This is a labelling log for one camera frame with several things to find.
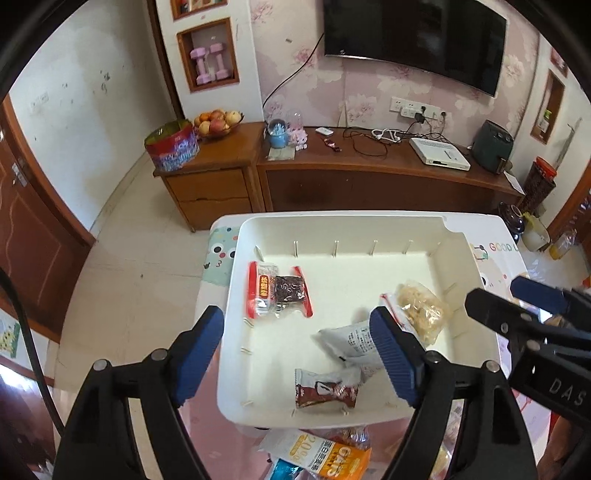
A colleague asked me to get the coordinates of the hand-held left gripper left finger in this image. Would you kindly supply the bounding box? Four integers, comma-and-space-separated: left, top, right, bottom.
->
53, 305, 226, 480

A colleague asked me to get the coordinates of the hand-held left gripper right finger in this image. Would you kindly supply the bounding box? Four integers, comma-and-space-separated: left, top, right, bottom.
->
368, 307, 539, 480

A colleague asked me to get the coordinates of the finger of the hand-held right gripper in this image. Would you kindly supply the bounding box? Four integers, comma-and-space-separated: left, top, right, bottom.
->
510, 275, 591, 320
465, 288, 560, 357

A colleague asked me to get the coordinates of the grey white snack packet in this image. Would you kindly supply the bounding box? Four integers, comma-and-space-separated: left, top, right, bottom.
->
311, 320, 387, 371

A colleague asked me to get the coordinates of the white plastic storage box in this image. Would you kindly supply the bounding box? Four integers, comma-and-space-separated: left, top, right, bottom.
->
217, 211, 502, 428

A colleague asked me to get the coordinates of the orange white oat packet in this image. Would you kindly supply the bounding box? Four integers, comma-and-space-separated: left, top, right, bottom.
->
259, 429, 373, 480

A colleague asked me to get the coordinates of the yellow liquid bottle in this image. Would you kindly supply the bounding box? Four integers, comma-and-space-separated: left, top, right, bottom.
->
549, 228, 578, 260

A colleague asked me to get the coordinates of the rice crisp packet red label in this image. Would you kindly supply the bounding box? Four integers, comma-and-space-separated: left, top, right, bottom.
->
379, 279, 454, 347

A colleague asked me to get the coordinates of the white jug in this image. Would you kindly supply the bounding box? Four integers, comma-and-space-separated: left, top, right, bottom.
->
522, 212, 551, 253

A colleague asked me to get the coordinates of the dark round vase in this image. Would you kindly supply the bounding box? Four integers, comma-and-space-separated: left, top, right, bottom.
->
496, 202, 526, 241

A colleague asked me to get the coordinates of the brown white snack packet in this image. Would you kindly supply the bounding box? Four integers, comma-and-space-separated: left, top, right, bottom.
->
294, 368, 360, 410

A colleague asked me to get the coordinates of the clear bread packet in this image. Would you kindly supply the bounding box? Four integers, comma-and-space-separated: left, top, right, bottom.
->
324, 425, 371, 451

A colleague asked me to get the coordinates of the printed cartoon tablecloth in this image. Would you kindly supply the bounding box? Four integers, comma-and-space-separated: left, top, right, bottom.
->
196, 212, 542, 480

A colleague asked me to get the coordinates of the red sesame snack packet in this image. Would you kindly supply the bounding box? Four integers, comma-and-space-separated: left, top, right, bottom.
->
248, 261, 280, 319

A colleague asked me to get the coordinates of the dark red patterned canister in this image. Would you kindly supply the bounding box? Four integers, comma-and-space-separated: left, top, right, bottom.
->
522, 157, 559, 216

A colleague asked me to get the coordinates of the dark nut bar packet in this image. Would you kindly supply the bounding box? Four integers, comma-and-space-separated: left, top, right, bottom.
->
272, 265, 315, 320

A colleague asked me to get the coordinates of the blue snack packet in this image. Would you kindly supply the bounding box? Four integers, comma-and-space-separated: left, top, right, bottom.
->
268, 459, 305, 480

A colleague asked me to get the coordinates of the dark green air fryer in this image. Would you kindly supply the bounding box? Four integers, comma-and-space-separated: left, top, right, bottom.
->
472, 119, 515, 175

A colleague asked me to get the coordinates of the wooden side cabinet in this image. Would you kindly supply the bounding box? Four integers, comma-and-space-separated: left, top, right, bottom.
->
153, 122, 267, 232

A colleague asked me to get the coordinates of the white set-top box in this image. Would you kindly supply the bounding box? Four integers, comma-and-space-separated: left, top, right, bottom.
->
409, 137, 472, 172

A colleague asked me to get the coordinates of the wooden television cabinet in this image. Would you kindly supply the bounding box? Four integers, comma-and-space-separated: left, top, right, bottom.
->
256, 126, 525, 216

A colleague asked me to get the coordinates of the brown wooden door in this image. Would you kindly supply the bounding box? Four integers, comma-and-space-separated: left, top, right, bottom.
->
0, 95, 96, 345

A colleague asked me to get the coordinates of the red printed tin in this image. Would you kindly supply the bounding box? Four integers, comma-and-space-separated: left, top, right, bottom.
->
144, 119, 201, 173

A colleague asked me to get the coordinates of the fruit bowl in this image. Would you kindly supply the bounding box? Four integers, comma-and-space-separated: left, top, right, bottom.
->
193, 109, 245, 141

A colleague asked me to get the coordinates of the blue cup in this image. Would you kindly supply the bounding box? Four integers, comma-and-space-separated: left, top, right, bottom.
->
267, 119, 290, 149

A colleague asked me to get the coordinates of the pink dumbbell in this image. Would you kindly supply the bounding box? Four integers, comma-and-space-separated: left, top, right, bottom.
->
209, 43, 231, 82
189, 46, 213, 86

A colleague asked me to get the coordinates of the thick black cable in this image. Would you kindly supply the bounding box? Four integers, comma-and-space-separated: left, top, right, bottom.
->
0, 267, 66, 440

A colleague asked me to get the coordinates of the wooden framed wall niche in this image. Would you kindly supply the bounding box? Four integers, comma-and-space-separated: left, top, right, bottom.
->
177, 17, 240, 93
529, 69, 567, 144

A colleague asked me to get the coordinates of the wall poster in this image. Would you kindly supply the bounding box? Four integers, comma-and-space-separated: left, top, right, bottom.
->
0, 308, 22, 359

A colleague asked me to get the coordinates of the black cable on cabinet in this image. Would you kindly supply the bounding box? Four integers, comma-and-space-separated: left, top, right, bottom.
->
344, 129, 419, 158

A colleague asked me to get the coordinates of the white wall power outlet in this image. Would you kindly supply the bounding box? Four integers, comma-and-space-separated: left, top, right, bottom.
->
390, 96, 448, 122

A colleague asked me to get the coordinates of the black wall television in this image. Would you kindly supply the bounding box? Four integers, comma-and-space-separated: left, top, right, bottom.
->
322, 0, 508, 97

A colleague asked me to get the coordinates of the black cable on wall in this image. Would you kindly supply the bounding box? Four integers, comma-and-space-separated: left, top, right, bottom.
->
262, 32, 326, 123

